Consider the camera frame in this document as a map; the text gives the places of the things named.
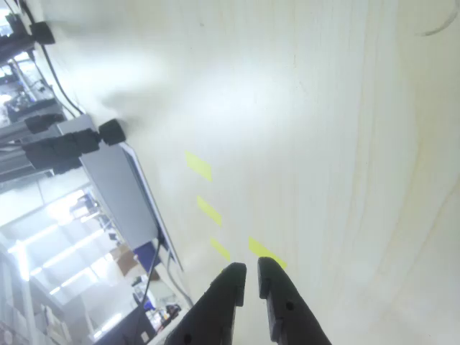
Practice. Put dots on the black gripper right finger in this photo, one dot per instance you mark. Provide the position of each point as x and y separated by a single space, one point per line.
287 316

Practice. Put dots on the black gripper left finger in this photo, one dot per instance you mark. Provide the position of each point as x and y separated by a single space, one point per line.
212 316

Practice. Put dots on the brown cardboard box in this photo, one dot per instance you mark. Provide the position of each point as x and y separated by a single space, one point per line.
125 262

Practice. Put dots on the yellow-green tape strip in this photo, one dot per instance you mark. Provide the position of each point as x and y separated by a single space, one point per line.
198 166
264 249
209 211
220 249

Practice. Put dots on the black clamp knob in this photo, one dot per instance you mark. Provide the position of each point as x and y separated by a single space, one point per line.
112 132
42 32

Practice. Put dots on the black clamp body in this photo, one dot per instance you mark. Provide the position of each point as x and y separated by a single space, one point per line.
61 151

